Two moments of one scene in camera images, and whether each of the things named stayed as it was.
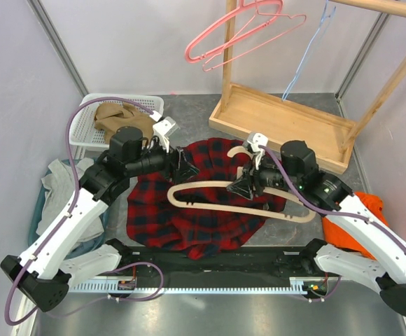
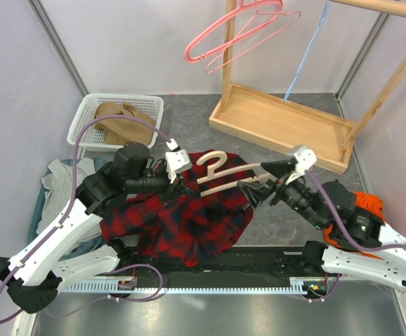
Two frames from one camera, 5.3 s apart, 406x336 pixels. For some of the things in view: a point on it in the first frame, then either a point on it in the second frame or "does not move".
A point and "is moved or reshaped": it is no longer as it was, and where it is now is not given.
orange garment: [335, 235] does not move
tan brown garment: [110, 116] does not move
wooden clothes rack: [333, 138] does not move
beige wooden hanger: [217, 184] → [212, 175]
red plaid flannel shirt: [155, 222] is moved or reshaped
